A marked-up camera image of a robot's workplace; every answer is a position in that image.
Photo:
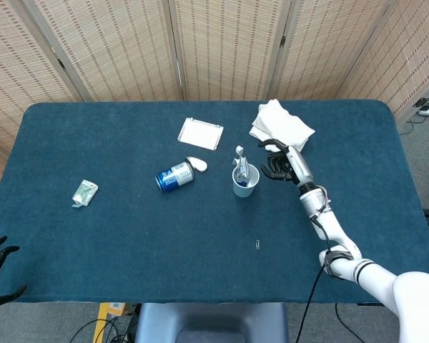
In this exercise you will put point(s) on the blue covered table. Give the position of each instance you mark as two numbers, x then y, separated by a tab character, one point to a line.
164	232

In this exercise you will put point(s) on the blue white toothpaste tube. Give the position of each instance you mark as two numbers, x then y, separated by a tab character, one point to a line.
243	171

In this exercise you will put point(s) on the yellow frame piece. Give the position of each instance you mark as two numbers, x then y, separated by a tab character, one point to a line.
109	310

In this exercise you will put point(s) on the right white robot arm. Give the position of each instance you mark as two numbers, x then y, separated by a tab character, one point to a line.
414	293

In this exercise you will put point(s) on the woven folding screen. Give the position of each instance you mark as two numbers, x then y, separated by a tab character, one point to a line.
128	46

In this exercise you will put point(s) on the white plastic tray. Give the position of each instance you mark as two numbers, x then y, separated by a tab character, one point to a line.
200	134

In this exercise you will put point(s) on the blue silver drink can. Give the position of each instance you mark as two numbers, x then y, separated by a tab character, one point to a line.
175	177

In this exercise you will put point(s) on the crumpled white cloth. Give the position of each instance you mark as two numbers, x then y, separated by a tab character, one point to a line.
282	121

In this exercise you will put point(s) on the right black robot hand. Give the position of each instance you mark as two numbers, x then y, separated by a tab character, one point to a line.
293	164

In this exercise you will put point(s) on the green white tissue pack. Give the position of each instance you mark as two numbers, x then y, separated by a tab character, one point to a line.
86	191

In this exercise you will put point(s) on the white toothbrush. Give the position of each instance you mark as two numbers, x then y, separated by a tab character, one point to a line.
239	150

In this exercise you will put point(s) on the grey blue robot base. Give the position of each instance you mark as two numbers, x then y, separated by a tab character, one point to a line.
207	318

